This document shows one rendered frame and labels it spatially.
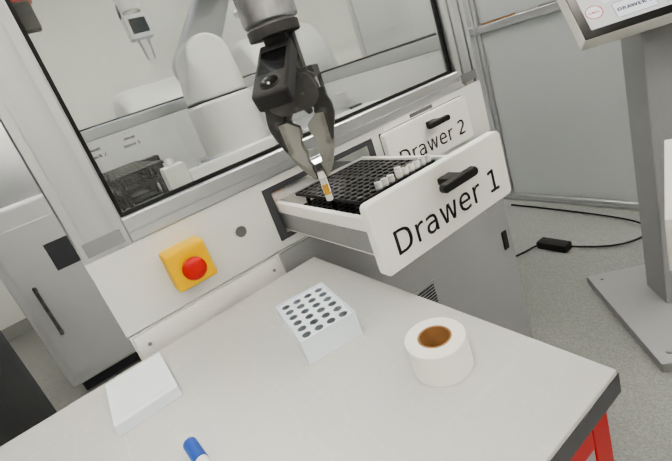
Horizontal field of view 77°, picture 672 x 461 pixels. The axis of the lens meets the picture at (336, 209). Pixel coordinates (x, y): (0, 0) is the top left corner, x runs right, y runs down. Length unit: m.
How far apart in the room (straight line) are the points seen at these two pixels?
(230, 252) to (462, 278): 0.68
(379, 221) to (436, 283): 0.63
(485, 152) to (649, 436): 0.97
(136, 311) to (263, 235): 0.26
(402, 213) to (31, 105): 0.56
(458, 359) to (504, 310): 0.96
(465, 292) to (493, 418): 0.83
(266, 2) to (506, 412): 0.52
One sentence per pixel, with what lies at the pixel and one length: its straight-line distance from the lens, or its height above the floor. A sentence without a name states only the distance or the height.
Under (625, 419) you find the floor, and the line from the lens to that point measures 1.49.
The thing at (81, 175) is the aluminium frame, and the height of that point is 1.08.
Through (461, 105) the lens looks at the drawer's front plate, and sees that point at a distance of 1.17.
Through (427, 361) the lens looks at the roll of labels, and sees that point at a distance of 0.48.
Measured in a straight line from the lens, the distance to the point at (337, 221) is 0.68.
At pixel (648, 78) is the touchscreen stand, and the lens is 1.50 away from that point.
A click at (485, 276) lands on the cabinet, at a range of 1.33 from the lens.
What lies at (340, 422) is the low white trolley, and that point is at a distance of 0.51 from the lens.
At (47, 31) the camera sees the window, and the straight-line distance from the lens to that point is 0.82.
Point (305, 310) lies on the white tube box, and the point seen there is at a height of 0.79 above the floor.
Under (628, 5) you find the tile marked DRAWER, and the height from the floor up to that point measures 1.01.
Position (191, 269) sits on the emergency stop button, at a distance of 0.75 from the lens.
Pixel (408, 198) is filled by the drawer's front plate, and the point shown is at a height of 0.91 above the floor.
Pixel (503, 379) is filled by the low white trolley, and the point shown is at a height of 0.76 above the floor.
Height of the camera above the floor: 1.11
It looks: 18 degrees down
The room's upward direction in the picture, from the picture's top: 20 degrees counter-clockwise
